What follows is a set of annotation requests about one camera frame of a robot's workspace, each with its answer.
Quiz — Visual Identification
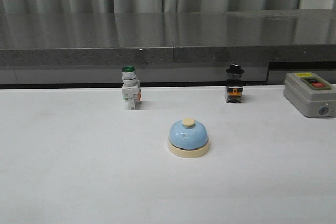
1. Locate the blue and cream service bell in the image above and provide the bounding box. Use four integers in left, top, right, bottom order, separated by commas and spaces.
167, 118, 210, 158

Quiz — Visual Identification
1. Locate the grey granite counter ledge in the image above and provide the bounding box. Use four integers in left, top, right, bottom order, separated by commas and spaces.
1, 9, 335, 88

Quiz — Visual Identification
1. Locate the grey push button station box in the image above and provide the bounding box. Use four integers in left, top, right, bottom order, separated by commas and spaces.
283, 72, 335, 118

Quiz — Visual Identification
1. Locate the green pushbutton switch white body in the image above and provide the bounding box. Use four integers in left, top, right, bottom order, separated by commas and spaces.
122, 66, 141, 110

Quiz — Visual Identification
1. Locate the black rotary selector switch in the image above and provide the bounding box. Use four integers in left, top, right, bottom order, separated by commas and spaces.
225, 63, 244, 103

